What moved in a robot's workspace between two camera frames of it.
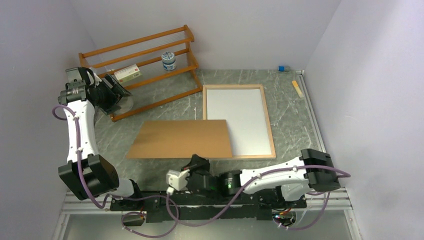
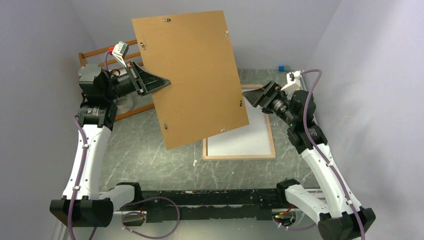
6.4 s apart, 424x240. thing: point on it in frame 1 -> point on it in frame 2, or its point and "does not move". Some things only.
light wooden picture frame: [206, 87] does not move
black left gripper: [110, 106] -> [146, 82]
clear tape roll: [126, 103] does not move
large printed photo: [243, 111] does not move
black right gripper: [196, 162] -> [263, 96]
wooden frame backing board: [182, 139] -> [193, 51]
